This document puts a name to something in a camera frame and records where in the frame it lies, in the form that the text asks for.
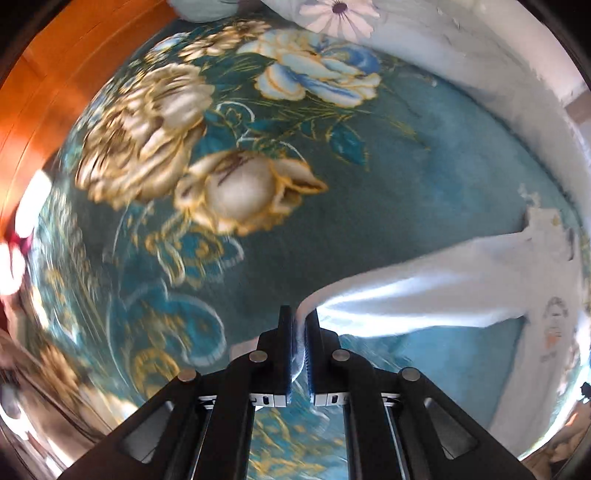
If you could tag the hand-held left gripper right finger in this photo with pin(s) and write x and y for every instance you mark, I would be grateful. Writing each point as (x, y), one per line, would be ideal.
(311, 364)

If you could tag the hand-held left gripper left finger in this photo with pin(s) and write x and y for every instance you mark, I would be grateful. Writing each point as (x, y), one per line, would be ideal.
(288, 357)

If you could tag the white shirt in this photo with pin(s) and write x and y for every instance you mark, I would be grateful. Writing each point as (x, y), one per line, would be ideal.
(429, 286)

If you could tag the teal floral blanket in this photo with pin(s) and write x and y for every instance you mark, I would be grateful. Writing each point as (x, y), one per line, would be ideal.
(369, 194)

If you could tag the orange wooden headboard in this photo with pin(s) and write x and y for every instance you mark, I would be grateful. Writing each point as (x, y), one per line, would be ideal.
(55, 92)

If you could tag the white daisy-print pillow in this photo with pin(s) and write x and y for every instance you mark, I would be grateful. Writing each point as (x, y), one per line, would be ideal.
(461, 60)

